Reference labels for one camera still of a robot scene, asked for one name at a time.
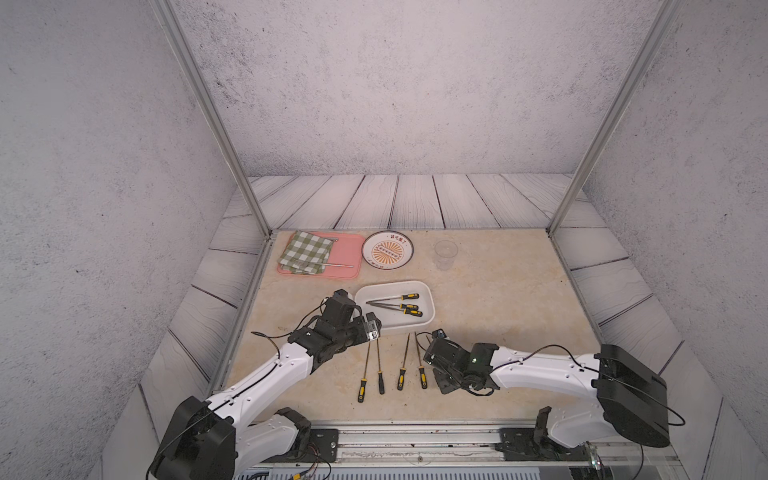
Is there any white plastic storage box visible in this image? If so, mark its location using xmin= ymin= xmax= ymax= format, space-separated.
xmin=354 ymin=280 xmax=436 ymax=336

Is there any yellow black file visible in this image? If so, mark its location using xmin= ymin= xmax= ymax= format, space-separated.
xmin=357 ymin=343 xmax=371 ymax=404
xmin=414 ymin=333 xmax=428 ymax=390
xmin=396 ymin=333 xmax=411 ymax=391
xmin=375 ymin=338 xmax=386 ymax=395
xmin=387 ymin=309 xmax=423 ymax=318
xmin=366 ymin=293 xmax=420 ymax=304
xmin=367 ymin=302 xmax=419 ymax=311

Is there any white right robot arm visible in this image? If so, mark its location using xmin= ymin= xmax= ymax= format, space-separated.
xmin=423 ymin=330 xmax=671 ymax=449

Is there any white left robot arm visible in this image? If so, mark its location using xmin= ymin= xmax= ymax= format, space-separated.
xmin=145 ymin=289 xmax=382 ymax=479

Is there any round patterned plate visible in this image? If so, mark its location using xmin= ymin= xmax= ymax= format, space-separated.
xmin=362 ymin=230 xmax=414 ymax=270

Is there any pink plastic tray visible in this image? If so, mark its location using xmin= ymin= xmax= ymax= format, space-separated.
xmin=277 ymin=231 xmax=365 ymax=279

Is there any green checked cloth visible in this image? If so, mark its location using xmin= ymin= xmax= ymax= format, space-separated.
xmin=279 ymin=231 xmax=334 ymax=275

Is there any clear plastic cup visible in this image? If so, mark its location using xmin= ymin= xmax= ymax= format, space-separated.
xmin=434 ymin=240 xmax=459 ymax=270

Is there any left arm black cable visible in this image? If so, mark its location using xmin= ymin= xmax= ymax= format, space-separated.
xmin=143 ymin=296 xmax=328 ymax=480

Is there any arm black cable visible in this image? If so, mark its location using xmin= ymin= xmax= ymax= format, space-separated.
xmin=143 ymin=296 xmax=328 ymax=480
xmin=413 ymin=329 xmax=686 ymax=428

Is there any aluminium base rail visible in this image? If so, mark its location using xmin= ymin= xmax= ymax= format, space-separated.
xmin=242 ymin=421 xmax=654 ymax=479

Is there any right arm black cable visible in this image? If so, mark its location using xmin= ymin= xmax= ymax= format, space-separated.
xmin=413 ymin=329 xmax=686 ymax=428

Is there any aluminium left corner post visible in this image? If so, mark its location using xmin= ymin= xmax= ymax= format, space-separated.
xmin=150 ymin=0 xmax=272 ymax=237

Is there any aluminium corner post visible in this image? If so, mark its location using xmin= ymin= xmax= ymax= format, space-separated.
xmin=546 ymin=0 xmax=683 ymax=239
xmin=150 ymin=0 xmax=272 ymax=237

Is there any aluminium right corner post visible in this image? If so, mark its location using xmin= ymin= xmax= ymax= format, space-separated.
xmin=546 ymin=0 xmax=683 ymax=239

